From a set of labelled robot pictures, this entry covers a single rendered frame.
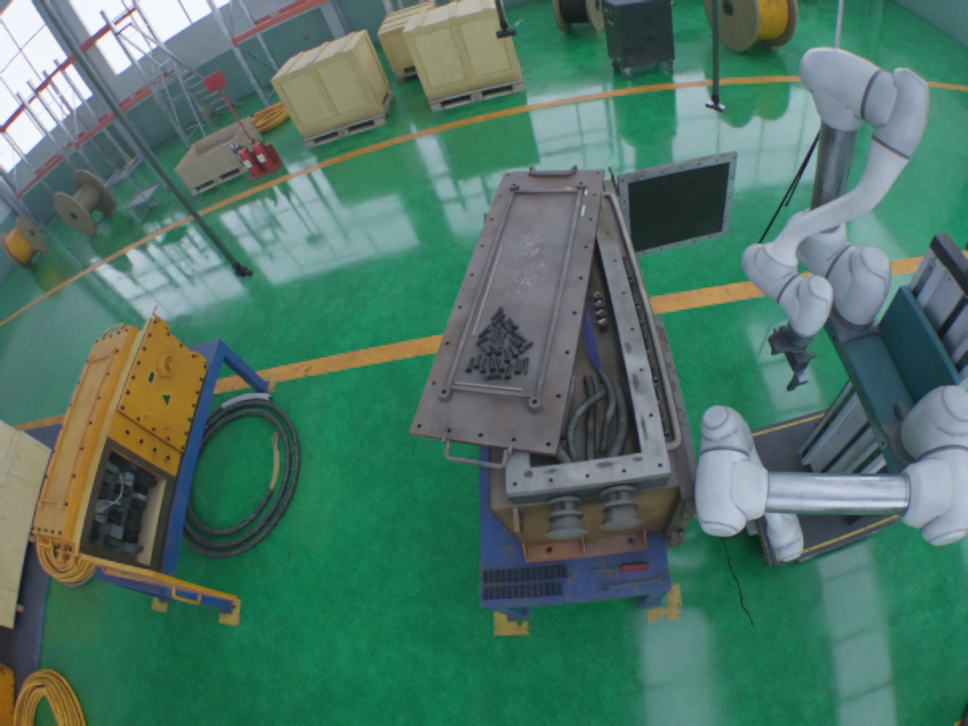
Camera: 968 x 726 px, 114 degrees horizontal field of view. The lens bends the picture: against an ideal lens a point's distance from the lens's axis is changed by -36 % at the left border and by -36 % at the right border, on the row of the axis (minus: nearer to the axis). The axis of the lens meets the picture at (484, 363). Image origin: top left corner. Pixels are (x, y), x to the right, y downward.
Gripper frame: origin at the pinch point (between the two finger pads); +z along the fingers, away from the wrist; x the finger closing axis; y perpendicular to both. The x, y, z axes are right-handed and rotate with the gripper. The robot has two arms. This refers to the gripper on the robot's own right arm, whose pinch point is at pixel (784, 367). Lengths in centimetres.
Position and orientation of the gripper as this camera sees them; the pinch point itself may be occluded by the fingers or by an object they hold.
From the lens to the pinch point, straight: 157.8
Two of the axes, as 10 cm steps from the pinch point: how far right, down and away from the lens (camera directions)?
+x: -0.8, -8.2, 5.7
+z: 2.5, 5.4, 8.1
